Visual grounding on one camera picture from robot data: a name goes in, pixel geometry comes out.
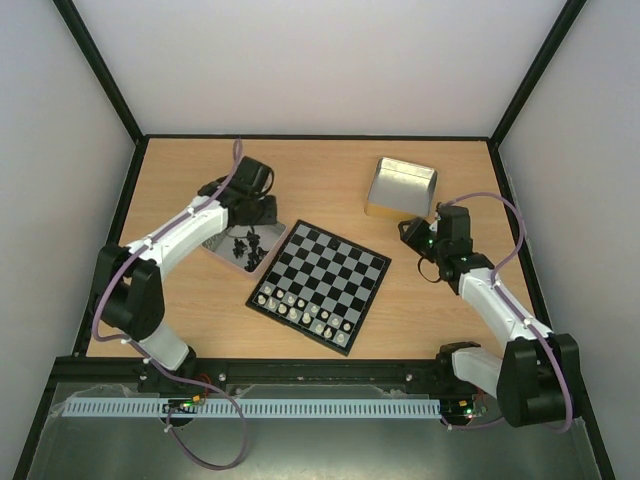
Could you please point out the black silver chess board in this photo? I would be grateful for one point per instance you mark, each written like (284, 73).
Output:
(343, 281)

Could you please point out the empty gold silver tin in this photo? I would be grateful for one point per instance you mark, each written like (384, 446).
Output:
(401, 190)

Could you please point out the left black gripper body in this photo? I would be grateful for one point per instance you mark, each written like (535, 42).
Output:
(260, 216)

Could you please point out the silver tin with pieces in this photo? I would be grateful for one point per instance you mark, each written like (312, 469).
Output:
(220, 246)

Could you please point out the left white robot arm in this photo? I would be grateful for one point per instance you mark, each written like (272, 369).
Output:
(127, 288)

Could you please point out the pile of black chess pieces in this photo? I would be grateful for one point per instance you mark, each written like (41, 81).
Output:
(248, 246)

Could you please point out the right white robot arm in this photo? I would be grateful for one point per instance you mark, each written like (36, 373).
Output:
(538, 378)

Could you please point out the light blue cable duct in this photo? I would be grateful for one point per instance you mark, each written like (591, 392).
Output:
(254, 408)

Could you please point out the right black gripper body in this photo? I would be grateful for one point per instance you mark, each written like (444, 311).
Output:
(417, 235)

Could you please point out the black frame rail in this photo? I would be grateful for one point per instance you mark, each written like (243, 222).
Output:
(427, 377)

